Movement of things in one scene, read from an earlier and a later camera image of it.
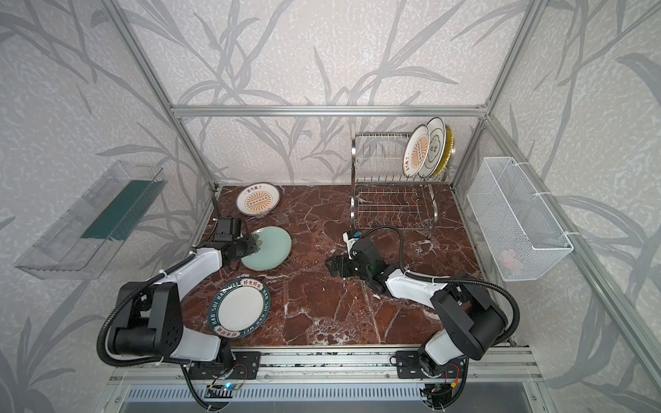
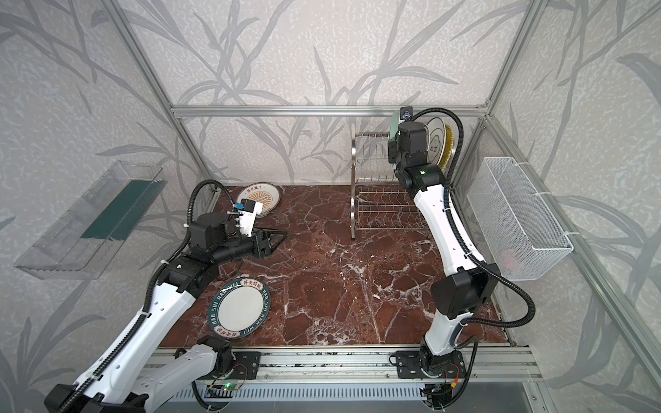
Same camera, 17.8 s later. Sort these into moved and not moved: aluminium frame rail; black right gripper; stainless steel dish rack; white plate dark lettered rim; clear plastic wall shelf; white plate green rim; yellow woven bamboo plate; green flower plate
Moved: green flower plate; black right gripper
Not moved: white plate green rim; stainless steel dish rack; aluminium frame rail; clear plastic wall shelf; white plate dark lettered rim; yellow woven bamboo plate
